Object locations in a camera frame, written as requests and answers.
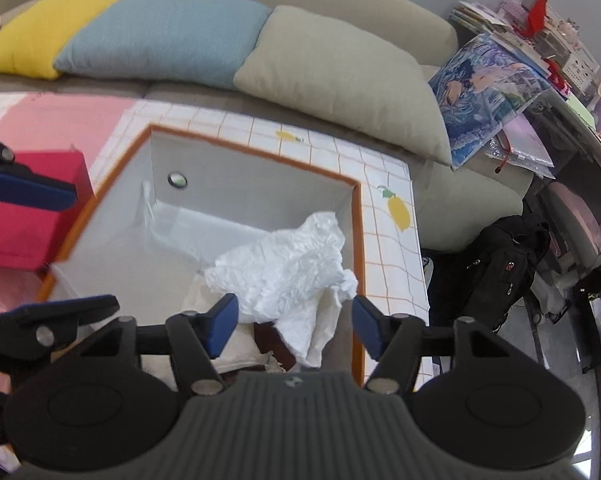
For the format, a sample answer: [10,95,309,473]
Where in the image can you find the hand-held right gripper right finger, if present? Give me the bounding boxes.
[353,296,526,395]

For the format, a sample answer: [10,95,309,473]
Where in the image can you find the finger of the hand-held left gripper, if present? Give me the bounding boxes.
[0,105,78,213]
[0,294,121,361]

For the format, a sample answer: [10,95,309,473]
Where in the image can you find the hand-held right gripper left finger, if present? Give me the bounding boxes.
[65,293,240,397]

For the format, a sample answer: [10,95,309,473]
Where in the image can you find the white tissue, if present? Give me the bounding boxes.
[204,211,360,368]

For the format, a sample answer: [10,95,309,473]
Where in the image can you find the orange cardboard box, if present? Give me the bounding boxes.
[35,122,366,391]

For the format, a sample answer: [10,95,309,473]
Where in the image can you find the red cube container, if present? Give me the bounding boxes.
[0,149,94,273]

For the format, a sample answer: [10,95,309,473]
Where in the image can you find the black backpack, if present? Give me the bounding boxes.
[425,215,551,356]

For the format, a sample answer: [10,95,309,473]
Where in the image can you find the yellow pillow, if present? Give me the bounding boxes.
[0,0,131,80]

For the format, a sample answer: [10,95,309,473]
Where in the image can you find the light blue pillow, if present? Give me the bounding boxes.
[53,0,274,92]

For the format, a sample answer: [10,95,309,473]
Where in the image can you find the black case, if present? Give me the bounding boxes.
[575,270,601,376]

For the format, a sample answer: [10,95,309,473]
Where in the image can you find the pink chair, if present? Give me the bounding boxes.
[545,180,601,291]

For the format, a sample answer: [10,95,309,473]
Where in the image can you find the clear plastic folders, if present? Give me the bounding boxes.
[485,112,556,178]

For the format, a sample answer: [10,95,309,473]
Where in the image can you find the beige pillow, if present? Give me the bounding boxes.
[233,5,454,167]

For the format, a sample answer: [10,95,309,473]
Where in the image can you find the blue cartoon print pillow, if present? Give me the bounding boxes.
[428,34,551,168]

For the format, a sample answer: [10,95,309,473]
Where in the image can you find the grey desk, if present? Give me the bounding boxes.
[531,85,601,171]

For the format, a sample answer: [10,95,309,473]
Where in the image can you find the cluttered desk with papers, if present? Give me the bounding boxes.
[449,0,601,106]

